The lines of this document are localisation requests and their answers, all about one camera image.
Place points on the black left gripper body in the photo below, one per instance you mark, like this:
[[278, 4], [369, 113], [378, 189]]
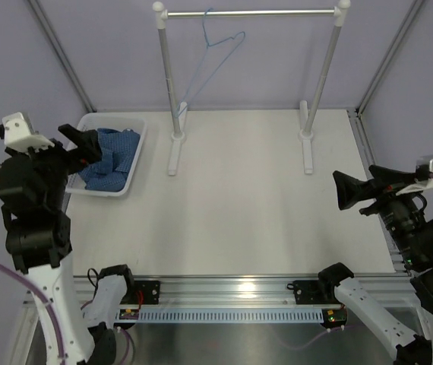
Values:
[[54, 162]]

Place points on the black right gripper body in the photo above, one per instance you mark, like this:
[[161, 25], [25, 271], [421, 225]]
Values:
[[401, 217]]

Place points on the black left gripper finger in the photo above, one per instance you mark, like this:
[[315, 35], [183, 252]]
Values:
[[91, 152], [74, 135]]

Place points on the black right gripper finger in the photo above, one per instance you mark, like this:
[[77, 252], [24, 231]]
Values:
[[351, 190], [385, 178]]

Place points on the blue plaid shirt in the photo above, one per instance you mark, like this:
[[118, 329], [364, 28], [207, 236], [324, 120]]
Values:
[[118, 151]]

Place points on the light blue wire hanger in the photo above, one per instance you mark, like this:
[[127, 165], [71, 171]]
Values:
[[216, 54]]

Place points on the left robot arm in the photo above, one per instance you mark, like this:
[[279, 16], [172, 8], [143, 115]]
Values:
[[41, 251]]

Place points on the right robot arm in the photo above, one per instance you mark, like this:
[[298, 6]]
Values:
[[393, 193]]

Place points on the white plastic basket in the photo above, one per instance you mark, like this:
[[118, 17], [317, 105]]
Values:
[[119, 122]]

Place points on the white and silver clothes rack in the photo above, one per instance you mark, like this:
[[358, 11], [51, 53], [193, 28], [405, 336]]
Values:
[[248, 78]]

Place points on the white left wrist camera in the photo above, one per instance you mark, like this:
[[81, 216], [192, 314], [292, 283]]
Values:
[[18, 134]]

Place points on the aluminium frame post left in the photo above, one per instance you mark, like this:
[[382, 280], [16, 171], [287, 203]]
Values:
[[41, 18]]

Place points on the aluminium frame post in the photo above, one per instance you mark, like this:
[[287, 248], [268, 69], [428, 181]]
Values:
[[393, 50], [41, 18]]

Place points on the aluminium mounting rail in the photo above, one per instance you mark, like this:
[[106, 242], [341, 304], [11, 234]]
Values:
[[266, 291]]

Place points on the white slotted cable duct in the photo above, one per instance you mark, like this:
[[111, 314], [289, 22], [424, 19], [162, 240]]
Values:
[[219, 316]]

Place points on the aluminium frame post right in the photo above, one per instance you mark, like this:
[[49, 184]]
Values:
[[393, 50]]

